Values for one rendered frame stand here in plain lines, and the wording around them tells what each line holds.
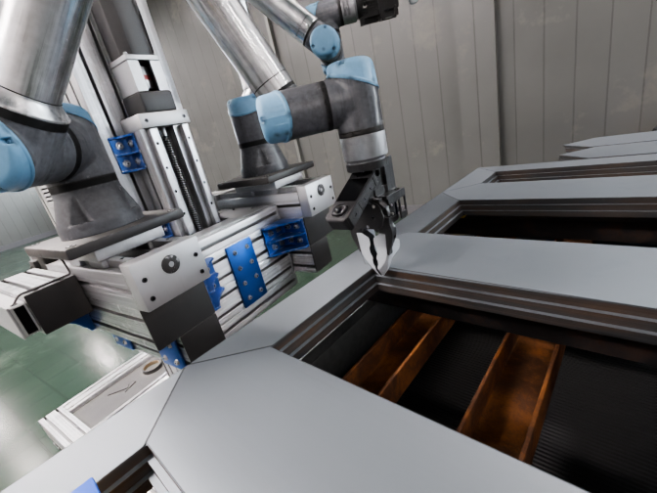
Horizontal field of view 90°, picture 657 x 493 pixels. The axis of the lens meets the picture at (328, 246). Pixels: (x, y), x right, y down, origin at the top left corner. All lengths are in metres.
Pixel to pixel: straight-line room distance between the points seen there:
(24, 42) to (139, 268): 0.33
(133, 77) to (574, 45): 3.07
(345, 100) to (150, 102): 0.56
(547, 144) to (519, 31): 0.92
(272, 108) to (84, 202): 0.40
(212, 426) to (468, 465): 0.26
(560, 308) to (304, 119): 0.45
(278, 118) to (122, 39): 0.54
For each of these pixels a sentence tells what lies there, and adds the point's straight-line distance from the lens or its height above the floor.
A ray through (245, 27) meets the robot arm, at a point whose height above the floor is 1.31.
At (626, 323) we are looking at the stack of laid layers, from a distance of 0.55.
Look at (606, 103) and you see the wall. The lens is 3.45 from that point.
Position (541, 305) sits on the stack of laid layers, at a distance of 0.56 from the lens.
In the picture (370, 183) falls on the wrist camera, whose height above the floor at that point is 1.03.
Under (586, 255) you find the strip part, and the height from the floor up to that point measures 0.86.
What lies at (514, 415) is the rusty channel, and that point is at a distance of 0.61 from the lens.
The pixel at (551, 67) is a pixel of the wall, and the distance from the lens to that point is 3.43.
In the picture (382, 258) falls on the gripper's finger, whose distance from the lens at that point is 0.60.
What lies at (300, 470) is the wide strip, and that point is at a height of 0.86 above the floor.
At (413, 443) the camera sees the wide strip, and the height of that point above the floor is 0.86.
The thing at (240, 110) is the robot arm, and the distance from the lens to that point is 1.05.
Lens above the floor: 1.13
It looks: 20 degrees down
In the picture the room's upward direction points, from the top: 13 degrees counter-clockwise
